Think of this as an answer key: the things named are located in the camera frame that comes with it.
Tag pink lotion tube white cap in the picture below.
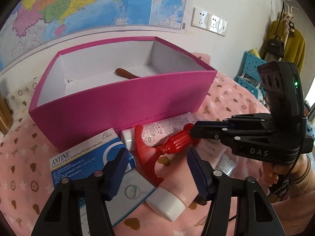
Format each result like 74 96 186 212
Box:
145 138 238 222

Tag white pink printed tube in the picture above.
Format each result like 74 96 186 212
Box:
121 112 196 151

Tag red plastic handle tool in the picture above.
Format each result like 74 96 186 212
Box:
135 124 200 186

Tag brown wooden comb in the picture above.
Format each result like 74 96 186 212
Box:
115 68 139 79

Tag right hand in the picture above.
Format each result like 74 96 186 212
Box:
262 162 292 197

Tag blue plastic shelf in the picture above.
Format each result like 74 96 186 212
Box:
234 52 266 101

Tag pink patterned cloth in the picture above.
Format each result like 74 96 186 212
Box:
0 52 279 236

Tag black handbag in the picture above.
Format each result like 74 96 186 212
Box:
266 35 284 58

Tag yellow hanging coat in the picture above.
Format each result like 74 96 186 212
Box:
260 20 306 73

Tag pink cardboard box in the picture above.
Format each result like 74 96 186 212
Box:
29 36 217 152

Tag white wall sockets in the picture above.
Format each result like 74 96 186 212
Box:
191 7 227 36

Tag colourful wall map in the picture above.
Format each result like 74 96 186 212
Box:
1 0 186 68

